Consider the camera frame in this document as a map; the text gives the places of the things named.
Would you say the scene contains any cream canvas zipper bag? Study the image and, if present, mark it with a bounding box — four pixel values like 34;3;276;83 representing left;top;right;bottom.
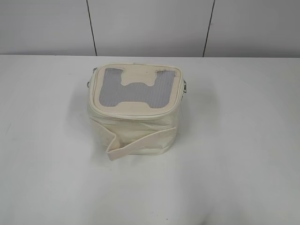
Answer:
87;63;186;160

